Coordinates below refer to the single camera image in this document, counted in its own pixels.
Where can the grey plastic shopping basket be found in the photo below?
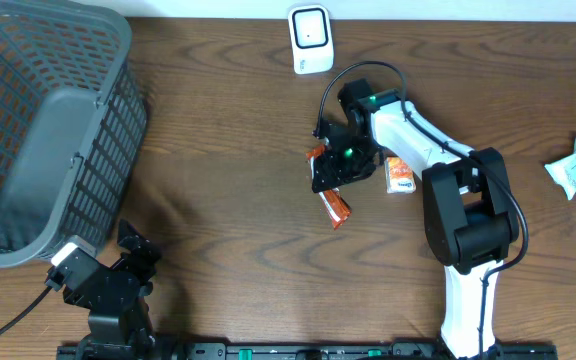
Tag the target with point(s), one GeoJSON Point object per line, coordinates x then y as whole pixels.
{"type": "Point", "coordinates": [72, 120]}

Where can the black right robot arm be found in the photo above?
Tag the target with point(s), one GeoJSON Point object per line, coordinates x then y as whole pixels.
{"type": "Point", "coordinates": [470, 214]}

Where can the white barcode scanner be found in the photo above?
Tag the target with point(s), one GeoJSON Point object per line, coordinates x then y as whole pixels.
{"type": "Point", "coordinates": [311, 39]}

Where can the orange tissue packet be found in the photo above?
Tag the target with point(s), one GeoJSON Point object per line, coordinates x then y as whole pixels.
{"type": "Point", "coordinates": [399, 176]}

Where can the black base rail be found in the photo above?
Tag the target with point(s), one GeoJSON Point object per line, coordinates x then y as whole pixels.
{"type": "Point", "coordinates": [220, 351]}

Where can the red chocolate bar wrapper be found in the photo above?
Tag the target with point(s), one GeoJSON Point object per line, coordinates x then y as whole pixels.
{"type": "Point", "coordinates": [337, 209]}

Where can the green flushable wipes packet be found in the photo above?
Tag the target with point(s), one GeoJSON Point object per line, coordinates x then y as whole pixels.
{"type": "Point", "coordinates": [575, 167]}

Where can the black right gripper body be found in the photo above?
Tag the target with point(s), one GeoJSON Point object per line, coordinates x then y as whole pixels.
{"type": "Point", "coordinates": [350, 160]}

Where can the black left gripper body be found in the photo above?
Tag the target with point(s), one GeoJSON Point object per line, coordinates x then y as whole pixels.
{"type": "Point", "coordinates": [128, 276]}

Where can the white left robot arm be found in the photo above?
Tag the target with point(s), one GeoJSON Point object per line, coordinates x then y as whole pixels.
{"type": "Point", "coordinates": [118, 320]}

